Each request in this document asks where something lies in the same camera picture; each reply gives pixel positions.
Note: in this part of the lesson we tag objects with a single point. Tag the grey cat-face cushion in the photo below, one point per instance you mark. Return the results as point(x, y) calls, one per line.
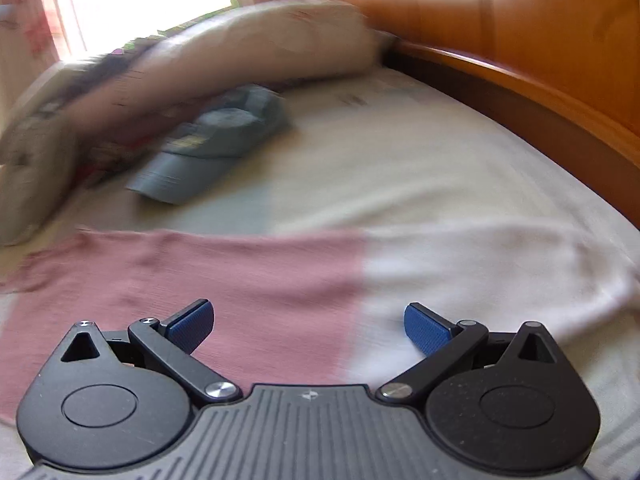
point(35, 185)

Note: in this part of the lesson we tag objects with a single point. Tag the blue baseball cap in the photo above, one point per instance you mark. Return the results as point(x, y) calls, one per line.
point(210, 145)

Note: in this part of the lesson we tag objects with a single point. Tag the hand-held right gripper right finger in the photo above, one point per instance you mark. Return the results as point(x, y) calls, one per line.
point(425, 327)

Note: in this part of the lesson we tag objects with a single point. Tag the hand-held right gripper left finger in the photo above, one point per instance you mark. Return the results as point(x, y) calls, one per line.
point(190, 322)

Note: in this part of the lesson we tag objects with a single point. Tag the pink and white sweater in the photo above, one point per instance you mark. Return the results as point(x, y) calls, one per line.
point(275, 280)

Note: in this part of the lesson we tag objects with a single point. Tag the folded floral quilt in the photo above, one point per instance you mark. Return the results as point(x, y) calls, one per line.
point(250, 45)

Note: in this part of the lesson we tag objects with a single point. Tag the wooden headboard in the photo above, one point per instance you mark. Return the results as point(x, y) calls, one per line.
point(525, 35)

